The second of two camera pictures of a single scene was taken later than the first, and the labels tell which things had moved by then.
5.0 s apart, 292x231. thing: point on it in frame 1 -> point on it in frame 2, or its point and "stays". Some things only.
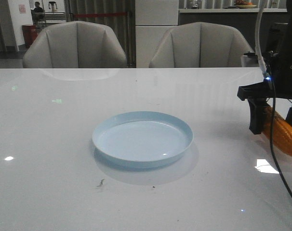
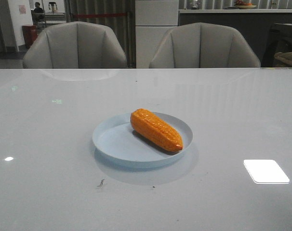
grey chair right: [200, 44] stays
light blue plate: [140, 138] stays
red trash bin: [30, 32] stays
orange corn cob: [285, 136] -> [152, 128]
